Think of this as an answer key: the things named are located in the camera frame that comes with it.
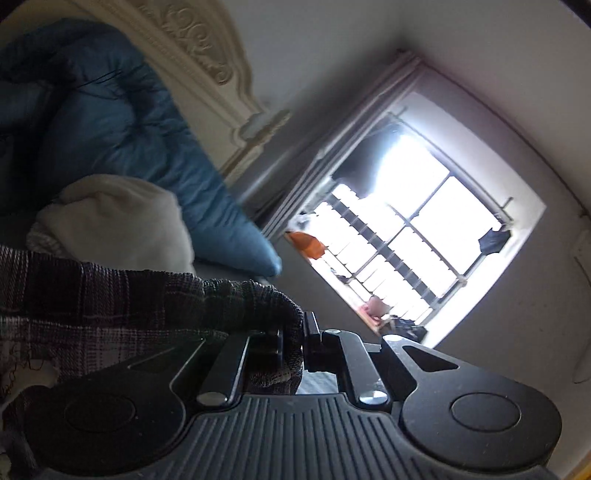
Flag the small dark hanging cloth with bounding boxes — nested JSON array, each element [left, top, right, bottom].
[[478, 228, 512, 254]]

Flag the plaid pants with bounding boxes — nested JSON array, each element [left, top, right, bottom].
[[0, 244, 305, 480]]

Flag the white cloth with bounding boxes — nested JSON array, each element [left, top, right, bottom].
[[25, 174, 197, 275]]

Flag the pink object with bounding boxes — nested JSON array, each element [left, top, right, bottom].
[[364, 295, 392, 320]]

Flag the carved cream headboard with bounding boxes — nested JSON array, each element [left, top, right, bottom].
[[69, 0, 291, 181]]

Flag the dark hanging garment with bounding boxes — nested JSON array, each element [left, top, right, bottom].
[[335, 124, 407, 199]]

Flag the dark bag on sill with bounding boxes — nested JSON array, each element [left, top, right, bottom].
[[387, 314, 428, 343]]

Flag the blue quilt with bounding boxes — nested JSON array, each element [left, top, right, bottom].
[[0, 18, 283, 278]]

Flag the grey curtain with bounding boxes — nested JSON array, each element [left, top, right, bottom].
[[238, 51, 423, 241]]

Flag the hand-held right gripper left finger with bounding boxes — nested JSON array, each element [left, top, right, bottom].
[[127, 326, 284, 408]]

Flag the orange object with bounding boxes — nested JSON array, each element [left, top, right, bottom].
[[288, 231, 327, 262]]

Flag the barred window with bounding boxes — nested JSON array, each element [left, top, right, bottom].
[[286, 90, 548, 349]]

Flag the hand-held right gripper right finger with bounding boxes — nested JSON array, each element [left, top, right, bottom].
[[302, 311, 458, 409]]

